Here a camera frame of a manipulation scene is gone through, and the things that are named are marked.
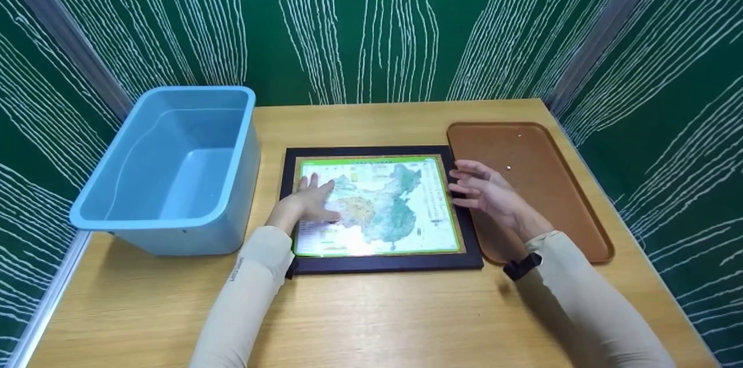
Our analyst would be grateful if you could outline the person's left forearm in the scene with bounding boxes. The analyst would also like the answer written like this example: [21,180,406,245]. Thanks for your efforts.
[189,225,296,368]

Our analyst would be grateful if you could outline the light blue plastic bin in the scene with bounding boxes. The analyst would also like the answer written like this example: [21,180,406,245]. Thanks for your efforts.
[68,86,261,257]

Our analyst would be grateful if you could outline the person's left hand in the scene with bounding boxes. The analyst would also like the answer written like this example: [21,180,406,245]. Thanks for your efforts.
[266,173,343,236]

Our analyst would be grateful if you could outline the black wrist band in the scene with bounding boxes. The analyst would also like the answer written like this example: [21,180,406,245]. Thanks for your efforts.
[503,252,543,282]

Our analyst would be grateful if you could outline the colourful map sheet green border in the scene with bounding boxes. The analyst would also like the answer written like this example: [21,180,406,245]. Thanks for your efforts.
[293,156,463,258]

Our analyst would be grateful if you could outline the person's right hand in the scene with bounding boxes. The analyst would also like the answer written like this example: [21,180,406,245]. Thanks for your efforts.
[448,160,554,243]

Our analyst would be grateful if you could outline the black picture frame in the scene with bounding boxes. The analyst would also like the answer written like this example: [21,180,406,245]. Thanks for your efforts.
[279,145,485,276]

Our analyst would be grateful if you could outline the brown plastic tray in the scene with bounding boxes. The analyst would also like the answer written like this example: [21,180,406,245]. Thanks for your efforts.
[446,121,615,266]

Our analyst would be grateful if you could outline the person's right forearm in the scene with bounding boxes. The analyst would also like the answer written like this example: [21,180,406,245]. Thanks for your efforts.
[517,230,677,368]

